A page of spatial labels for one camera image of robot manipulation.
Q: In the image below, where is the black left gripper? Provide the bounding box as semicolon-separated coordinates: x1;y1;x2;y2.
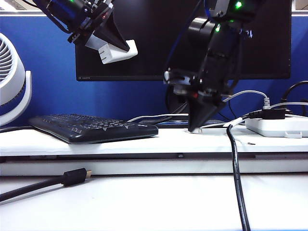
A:
67;0;131;52

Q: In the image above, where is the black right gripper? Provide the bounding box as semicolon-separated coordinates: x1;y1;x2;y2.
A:
188;26;242;133

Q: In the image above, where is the white charging base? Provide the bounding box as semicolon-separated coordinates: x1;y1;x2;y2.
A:
98;39;139;65

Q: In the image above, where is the white Type-C charging cable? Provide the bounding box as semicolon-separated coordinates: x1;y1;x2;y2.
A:
185;102;308;146

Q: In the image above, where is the black monitor stand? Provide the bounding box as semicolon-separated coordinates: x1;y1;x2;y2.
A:
165;88;191;115

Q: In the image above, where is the black ASUS monitor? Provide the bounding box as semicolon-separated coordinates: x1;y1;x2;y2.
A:
73;0;292;82

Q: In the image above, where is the white power strip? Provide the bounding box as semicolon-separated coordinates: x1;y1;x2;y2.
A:
244;115;308;139

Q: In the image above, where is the black plug adapter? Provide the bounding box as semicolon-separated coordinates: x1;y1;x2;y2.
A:
247;108;293;120

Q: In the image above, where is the black keyboard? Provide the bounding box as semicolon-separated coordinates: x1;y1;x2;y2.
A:
28;114;159;145

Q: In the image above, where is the white desk fan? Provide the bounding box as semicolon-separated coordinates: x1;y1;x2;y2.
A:
0;33;33;128

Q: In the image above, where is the thin black straight cable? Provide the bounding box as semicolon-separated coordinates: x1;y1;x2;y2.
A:
227;100;238;119

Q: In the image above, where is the dark glossy monitor base plate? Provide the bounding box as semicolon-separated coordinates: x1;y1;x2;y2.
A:
139;119;226;129

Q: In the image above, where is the white cable tag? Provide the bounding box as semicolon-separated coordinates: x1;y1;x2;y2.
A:
222;117;243;128

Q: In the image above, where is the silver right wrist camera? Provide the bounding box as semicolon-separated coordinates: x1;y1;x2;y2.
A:
163;69;195;94

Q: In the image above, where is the grey-white ethernet cable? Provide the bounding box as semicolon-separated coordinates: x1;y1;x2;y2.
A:
127;90;270;123

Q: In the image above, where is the thick black cable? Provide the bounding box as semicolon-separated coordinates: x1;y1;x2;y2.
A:
227;124;251;231

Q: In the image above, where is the black looped power cable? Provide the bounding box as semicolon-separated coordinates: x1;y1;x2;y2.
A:
279;81;308;110

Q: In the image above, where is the black fan cable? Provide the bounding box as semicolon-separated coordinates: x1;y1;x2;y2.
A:
0;125;34;134

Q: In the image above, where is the black HDMI cable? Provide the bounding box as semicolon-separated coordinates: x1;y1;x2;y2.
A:
0;167;93;203

